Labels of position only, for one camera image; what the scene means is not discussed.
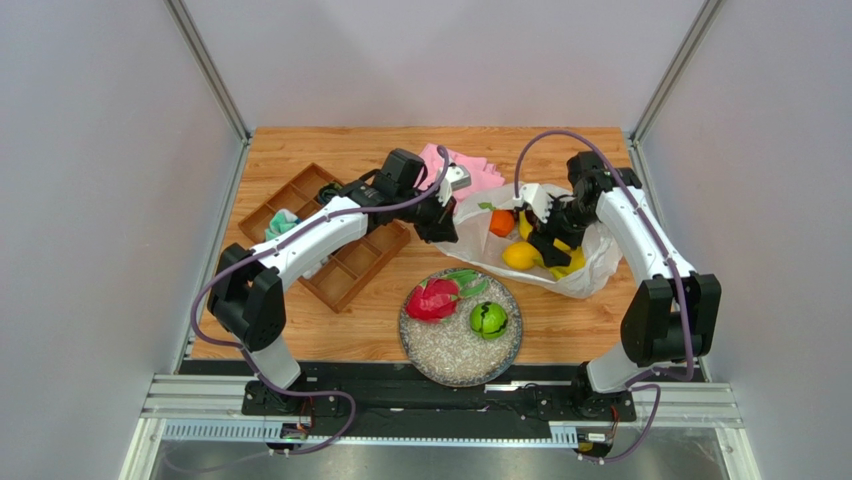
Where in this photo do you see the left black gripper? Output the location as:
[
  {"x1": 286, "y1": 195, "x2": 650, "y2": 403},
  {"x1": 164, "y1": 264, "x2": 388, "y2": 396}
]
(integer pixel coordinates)
[{"x1": 396, "y1": 185, "x2": 458, "y2": 246}]

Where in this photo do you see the white plastic bag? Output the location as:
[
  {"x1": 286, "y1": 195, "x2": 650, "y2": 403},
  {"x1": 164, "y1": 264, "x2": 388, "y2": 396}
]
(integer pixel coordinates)
[{"x1": 435, "y1": 183, "x2": 622, "y2": 299}]

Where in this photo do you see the pink folded cloth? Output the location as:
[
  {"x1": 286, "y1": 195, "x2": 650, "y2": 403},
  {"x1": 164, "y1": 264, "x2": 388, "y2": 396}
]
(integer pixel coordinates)
[{"x1": 418, "y1": 143, "x2": 505, "y2": 202}]

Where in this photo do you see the orange fake orange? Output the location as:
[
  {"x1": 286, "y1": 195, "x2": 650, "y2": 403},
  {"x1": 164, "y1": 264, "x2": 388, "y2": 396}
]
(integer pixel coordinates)
[{"x1": 489, "y1": 210, "x2": 516, "y2": 238}]

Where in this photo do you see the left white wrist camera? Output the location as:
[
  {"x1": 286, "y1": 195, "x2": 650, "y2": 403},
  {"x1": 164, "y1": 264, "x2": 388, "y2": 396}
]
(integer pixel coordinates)
[{"x1": 436, "y1": 163, "x2": 472, "y2": 206}]

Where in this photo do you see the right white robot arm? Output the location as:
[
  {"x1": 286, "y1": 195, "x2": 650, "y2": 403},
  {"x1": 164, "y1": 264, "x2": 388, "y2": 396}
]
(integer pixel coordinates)
[{"x1": 516, "y1": 151, "x2": 722, "y2": 394}]

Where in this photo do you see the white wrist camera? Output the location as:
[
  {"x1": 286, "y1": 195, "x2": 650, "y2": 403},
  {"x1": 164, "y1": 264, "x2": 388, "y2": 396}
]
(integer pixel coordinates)
[
  {"x1": 512, "y1": 183, "x2": 552, "y2": 223},
  {"x1": 436, "y1": 163, "x2": 472, "y2": 206}
]

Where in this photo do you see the brown wooden divided tray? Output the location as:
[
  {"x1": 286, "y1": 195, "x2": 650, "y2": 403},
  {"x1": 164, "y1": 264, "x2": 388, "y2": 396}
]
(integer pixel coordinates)
[{"x1": 238, "y1": 163, "x2": 411, "y2": 313}]

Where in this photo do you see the red fake dragon fruit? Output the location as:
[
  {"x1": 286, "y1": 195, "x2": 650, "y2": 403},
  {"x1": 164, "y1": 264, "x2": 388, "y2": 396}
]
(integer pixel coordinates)
[{"x1": 403, "y1": 269, "x2": 489, "y2": 324}]

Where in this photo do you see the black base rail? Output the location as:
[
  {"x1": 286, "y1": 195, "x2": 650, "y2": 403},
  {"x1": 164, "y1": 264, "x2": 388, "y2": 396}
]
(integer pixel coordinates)
[{"x1": 180, "y1": 360, "x2": 637, "y2": 440}]

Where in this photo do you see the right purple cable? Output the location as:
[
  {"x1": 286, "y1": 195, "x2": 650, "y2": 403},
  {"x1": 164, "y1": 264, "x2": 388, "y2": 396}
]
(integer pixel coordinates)
[{"x1": 512, "y1": 129, "x2": 698, "y2": 465}]

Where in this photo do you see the yellow fake banana bunch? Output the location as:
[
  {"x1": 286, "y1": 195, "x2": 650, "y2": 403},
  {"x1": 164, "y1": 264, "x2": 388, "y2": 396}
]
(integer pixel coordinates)
[{"x1": 518, "y1": 213, "x2": 585, "y2": 280}]

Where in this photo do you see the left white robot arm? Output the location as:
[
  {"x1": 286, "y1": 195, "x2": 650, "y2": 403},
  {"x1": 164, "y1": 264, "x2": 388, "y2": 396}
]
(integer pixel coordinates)
[{"x1": 194, "y1": 146, "x2": 471, "y2": 392}]

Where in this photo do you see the green fake melon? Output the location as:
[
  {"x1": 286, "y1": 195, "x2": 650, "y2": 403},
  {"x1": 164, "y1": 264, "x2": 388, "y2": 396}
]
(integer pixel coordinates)
[{"x1": 469, "y1": 301, "x2": 509, "y2": 340}]

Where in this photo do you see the yellow fake lemon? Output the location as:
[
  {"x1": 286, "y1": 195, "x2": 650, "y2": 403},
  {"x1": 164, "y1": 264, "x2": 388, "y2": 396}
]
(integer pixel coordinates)
[{"x1": 501, "y1": 241, "x2": 542, "y2": 271}]

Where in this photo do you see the white teal rolled sock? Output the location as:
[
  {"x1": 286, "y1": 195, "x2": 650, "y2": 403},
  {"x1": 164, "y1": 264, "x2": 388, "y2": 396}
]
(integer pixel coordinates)
[{"x1": 264, "y1": 209, "x2": 301, "y2": 241}]

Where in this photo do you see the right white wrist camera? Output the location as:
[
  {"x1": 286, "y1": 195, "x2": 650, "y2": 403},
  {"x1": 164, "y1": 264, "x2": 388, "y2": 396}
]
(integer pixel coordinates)
[{"x1": 512, "y1": 183, "x2": 552, "y2": 223}]

